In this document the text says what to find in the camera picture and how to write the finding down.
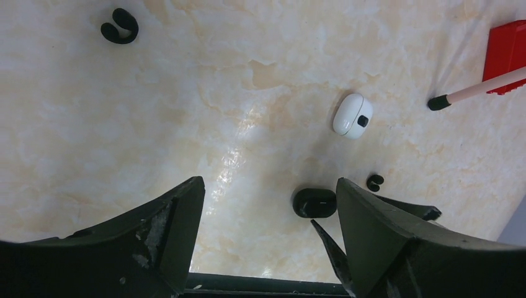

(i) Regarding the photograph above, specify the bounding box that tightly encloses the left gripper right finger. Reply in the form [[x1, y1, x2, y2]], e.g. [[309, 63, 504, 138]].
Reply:
[[336, 178, 525, 297]]

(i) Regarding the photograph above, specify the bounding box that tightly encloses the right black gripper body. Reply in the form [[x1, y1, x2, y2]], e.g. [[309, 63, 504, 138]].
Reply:
[[310, 195, 442, 297]]

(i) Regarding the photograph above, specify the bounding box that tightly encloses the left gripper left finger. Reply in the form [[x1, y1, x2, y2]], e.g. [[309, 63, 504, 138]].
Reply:
[[1, 176, 205, 297]]

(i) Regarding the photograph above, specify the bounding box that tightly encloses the black oval case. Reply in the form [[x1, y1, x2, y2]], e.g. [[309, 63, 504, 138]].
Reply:
[[292, 188, 337, 219]]

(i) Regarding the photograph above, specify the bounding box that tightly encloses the white earbud charging case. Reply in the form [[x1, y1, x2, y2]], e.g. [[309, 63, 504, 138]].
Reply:
[[332, 93, 373, 140]]

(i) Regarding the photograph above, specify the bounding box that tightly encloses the small black earbud tip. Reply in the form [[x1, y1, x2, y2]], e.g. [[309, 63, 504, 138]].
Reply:
[[366, 174, 385, 192]]

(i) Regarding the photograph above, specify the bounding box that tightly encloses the pink music stand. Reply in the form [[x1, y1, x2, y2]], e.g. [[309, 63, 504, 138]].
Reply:
[[427, 67, 525, 111]]

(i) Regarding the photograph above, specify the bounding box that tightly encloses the red plastic tray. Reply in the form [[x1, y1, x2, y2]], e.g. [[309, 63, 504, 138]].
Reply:
[[482, 19, 525, 81]]

